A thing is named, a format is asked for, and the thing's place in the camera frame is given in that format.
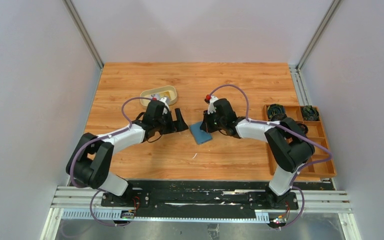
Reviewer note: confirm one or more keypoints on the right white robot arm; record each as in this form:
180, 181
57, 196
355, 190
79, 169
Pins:
286, 140

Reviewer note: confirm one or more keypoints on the card in tray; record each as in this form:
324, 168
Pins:
159, 95

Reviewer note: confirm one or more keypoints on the left aluminium corner post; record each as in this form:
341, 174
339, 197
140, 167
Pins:
77, 20

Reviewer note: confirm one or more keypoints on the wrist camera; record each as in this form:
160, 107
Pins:
166, 101
210, 100

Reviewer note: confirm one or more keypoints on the blue card holder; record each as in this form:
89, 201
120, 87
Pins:
200, 136

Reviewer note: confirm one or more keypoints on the aluminium corner post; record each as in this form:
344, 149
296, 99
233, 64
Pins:
77, 20
331, 11

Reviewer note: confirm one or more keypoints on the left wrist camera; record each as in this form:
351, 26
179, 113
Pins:
166, 101

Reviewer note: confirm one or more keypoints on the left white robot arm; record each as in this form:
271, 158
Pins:
89, 165

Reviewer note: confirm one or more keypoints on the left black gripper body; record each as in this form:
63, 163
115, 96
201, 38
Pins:
164, 126

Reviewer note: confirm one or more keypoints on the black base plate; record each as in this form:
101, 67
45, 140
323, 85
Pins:
236, 200

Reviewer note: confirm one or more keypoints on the beige oval tray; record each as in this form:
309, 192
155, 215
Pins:
170, 88

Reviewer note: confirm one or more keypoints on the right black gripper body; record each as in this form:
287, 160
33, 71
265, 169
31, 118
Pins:
218, 122

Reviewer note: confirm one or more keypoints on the aluminium rail frame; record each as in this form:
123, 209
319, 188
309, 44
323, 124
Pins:
70, 203

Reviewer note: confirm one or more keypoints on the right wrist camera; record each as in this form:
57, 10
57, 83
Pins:
210, 100

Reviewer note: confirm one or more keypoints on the right aluminium corner post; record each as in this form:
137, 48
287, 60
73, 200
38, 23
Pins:
331, 11

